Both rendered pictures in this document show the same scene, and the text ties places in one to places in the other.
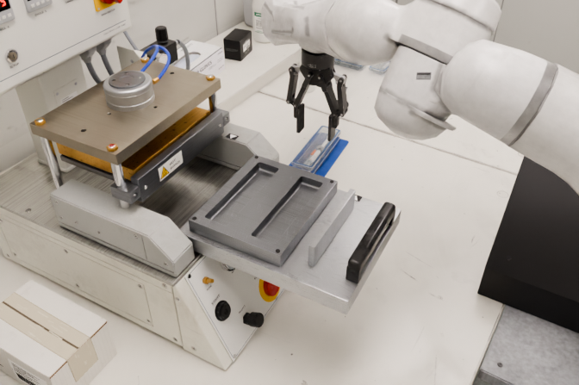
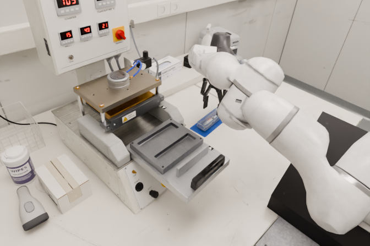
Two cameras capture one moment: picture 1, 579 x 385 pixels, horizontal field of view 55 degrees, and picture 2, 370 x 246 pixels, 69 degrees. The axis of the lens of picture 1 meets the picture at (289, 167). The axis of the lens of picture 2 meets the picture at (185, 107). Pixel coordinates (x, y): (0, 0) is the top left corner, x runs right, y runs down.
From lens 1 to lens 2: 17 cm
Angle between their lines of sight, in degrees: 9
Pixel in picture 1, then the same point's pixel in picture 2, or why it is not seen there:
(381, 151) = not seen: hidden behind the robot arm
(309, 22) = (201, 63)
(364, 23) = (218, 70)
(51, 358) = (60, 190)
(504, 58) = (271, 102)
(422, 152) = not seen: hidden behind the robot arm
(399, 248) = (235, 175)
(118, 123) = (108, 94)
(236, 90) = (183, 82)
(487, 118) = (259, 129)
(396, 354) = (216, 227)
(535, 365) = not seen: outside the picture
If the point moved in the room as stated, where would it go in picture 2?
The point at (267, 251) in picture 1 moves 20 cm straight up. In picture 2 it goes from (158, 165) to (158, 115)
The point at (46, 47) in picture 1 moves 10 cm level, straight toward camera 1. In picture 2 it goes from (87, 55) to (84, 68)
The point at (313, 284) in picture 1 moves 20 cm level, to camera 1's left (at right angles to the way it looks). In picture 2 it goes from (174, 186) to (113, 171)
